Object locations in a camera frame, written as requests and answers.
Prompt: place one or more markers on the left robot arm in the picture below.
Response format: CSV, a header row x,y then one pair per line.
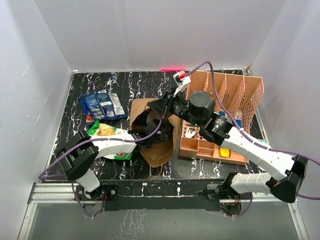
x,y
77,156

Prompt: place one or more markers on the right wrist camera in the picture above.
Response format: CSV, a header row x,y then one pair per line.
x,y
182,81

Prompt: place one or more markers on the aluminium frame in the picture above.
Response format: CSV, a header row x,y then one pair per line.
x,y
35,197

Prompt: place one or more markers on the yellow sticky note pad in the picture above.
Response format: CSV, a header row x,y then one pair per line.
x,y
224,152

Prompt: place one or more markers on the blue white snack pack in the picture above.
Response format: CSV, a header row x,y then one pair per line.
x,y
91,100

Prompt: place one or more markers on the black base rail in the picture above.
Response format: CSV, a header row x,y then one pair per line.
x,y
164,194

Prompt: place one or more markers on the green snack packet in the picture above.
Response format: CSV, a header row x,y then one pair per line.
x,y
102,129

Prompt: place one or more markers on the dark blue chips bag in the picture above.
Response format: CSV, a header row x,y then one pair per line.
x,y
110,106

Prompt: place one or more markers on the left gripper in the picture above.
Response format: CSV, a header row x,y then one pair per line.
x,y
156,138

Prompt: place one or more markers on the blue Burts chips bag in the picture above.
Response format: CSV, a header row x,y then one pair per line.
x,y
89,120

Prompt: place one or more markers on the brown paper bag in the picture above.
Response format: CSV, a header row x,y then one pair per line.
x,y
158,149

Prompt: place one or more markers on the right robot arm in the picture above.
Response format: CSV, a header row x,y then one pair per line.
x,y
283,173

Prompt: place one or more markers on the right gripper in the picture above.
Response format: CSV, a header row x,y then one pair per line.
x,y
158,105

